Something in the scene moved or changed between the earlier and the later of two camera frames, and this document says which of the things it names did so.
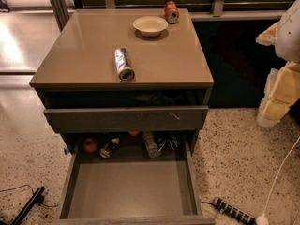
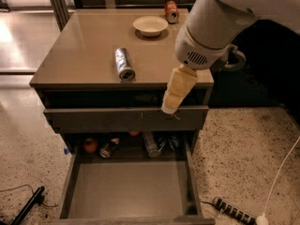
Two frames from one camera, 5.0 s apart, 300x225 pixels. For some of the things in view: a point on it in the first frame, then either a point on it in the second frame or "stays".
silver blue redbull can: [125, 70] stays
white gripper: [289, 37] to [196, 52]
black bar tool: [37, 199] stays
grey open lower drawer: [132, 191] stays
